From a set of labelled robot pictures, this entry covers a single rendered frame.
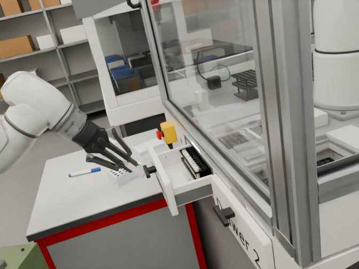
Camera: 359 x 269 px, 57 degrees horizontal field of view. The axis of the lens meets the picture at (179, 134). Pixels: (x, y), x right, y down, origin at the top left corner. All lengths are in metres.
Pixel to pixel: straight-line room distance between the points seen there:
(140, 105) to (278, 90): 1.37
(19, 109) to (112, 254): 0.66
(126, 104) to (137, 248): 0.79
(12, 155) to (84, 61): 4.30
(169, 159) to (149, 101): 0.69
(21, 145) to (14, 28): 4.35
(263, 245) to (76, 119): 0.55
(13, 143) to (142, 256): 0.67
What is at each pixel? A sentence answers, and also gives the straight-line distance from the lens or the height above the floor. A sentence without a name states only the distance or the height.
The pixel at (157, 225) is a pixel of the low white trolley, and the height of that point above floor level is 0.62.
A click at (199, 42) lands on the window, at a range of 0.77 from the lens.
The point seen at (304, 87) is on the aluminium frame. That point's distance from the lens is 0.44.
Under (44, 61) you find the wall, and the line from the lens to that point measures 5.22.
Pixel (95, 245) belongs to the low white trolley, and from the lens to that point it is 1.28.
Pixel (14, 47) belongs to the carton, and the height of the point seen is 1.19.
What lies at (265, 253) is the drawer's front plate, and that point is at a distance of 0.67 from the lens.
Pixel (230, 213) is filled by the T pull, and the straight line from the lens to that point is 0.76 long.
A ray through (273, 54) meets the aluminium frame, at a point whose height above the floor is 1.28.
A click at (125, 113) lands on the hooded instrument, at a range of 1.78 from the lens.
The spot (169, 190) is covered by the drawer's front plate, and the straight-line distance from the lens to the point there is 0.89.
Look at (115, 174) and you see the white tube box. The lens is 1.32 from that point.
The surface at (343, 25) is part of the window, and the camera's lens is 0.49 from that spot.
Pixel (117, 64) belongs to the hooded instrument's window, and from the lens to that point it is 1.74.
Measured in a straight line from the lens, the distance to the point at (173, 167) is 1.15.
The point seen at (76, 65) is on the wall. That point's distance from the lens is 5.19.
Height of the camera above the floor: 1.37
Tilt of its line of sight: 23 degrees down
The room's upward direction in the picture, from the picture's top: 13 degrees counter-clockwise
